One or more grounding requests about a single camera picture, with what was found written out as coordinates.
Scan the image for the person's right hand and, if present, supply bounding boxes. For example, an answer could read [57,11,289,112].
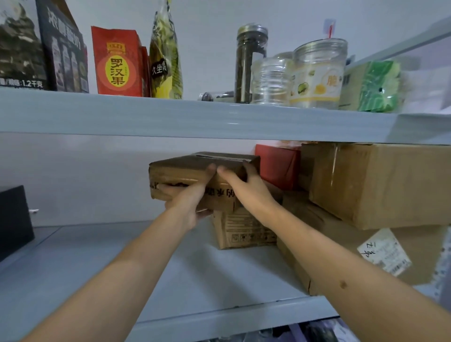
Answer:
[216,160,283,230]

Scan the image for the person's left hand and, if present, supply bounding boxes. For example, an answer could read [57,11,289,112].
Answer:
[156,163,218,232]

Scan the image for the long taped cardboard box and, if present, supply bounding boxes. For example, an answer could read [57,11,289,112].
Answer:
[211,179,283,250]

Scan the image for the printed-tape brown parcel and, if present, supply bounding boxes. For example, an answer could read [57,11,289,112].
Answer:
[148,151,262,213]

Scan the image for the large red cartoon gift box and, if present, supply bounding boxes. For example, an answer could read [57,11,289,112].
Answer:
[254,144,302,191]

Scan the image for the grey metal shelves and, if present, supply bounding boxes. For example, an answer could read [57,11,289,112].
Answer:
[0,17,451,342]

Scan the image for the small cardboard box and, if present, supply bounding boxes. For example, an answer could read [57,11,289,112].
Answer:
[299,142,451,231]

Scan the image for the wide clear-taped cardboard box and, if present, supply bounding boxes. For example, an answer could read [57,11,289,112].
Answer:
[276,191,449,297]

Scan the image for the person's left forearm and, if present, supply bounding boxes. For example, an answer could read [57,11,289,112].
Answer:
[21,208,199,342]

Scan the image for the person's right forearm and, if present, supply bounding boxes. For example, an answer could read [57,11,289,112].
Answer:
[262,207,451,342]

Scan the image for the small dark canister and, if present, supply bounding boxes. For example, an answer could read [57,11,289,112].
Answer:
[197,91,235,103]

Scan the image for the ribbed clear plastic jar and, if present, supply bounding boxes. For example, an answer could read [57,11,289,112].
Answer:
[250,57,292,106]

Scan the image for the labelled clear plastic jar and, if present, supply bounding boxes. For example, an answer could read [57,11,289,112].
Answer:
[288,38,349,110]

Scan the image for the metal-lid glass jar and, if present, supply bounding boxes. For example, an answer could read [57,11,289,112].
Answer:
[234,23,270,104]

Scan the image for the plain purple bag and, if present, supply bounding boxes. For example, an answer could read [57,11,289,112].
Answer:
[288,323,308,342]

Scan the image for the yellow green snack bag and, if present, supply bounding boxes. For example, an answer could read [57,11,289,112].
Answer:
[149,0,184,101]

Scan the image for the small black box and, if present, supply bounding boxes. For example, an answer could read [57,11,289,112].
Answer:
[306,322,340,342]

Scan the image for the red yellow-label packet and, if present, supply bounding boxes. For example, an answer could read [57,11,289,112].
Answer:
[90,25,152,98]

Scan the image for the purple patterned white bag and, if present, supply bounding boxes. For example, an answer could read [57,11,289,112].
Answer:
[330,317,361,342]

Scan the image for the green patterned tea packet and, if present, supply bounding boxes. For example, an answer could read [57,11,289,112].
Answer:
[339,60,403,114]

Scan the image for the large black box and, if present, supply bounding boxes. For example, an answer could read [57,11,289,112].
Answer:
[0,185,36,263]

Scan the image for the white black milk carton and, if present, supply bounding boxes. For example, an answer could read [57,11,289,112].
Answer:
[0,0,90,93]

